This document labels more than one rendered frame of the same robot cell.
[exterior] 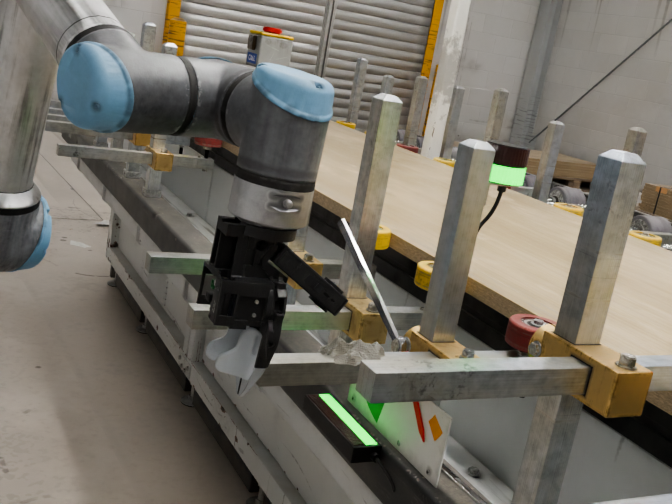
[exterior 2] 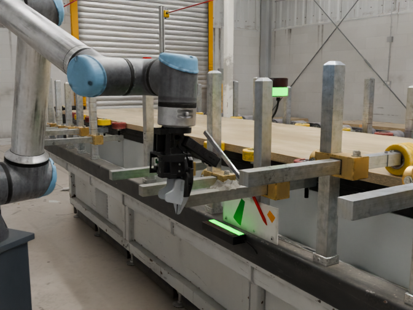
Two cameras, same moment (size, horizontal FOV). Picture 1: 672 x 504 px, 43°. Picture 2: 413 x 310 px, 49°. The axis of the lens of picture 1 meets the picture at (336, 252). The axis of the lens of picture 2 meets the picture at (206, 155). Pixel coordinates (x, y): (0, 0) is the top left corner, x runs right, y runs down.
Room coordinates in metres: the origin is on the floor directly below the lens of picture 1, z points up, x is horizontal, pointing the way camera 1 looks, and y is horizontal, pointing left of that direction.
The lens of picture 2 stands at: (-0.12, 0.08, 1.13)
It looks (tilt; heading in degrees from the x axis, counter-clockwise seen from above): 9 degrees down; 357
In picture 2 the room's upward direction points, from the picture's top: straight up
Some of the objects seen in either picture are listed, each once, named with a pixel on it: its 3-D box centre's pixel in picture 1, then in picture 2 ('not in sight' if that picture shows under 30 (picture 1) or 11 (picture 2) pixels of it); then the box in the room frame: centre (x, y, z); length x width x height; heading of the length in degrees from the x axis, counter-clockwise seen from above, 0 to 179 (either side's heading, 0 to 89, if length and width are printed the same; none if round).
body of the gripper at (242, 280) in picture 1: (249, 272); (173, 152); (0.94, 0.09, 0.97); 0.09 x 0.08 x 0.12; 118
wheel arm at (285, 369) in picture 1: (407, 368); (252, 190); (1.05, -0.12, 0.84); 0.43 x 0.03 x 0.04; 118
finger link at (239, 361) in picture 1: (238, 363); (175, 197); (0.92, 0.09, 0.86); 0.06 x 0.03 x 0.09; 118
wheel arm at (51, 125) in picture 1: (119, 133); (72, 131); (2.59, 0.71, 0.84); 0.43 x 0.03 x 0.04; 118
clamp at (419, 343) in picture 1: (443, 360); (267, 185); (1.10, -0.17, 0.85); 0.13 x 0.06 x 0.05; 28
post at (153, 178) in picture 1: (159, 128); (93, 124); (2.44, 0.56, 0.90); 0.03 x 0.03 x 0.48; 28
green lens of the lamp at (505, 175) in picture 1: (501, 172); (276, 91); (1.14, -0.20, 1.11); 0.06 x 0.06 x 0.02
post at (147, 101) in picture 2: not in sight; (148, 131); (1.79, 0.21, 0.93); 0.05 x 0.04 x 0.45; 28
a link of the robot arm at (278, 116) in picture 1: (284, 126); (177, 80); (0.95, 0.08, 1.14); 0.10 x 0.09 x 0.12; 44
